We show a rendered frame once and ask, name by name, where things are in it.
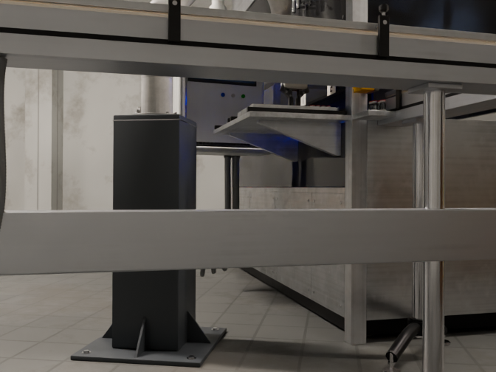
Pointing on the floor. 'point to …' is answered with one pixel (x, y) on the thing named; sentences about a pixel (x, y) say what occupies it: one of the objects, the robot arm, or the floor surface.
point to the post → (356, 194)
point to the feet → (415, 328)
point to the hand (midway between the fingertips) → (294, 102)
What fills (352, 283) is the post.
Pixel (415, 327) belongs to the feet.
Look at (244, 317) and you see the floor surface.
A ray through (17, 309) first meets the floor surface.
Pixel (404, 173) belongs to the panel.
